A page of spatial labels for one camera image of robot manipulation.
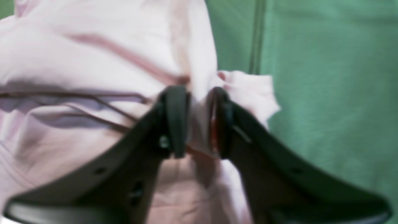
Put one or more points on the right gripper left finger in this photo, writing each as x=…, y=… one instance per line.
x=117, y=187

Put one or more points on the pink t-shirt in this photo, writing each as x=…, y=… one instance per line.
x=77, y=74

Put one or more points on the green table cloth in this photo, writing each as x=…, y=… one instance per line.
x=333, y=65

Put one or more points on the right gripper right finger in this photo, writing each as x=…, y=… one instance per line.
x=280, y=187

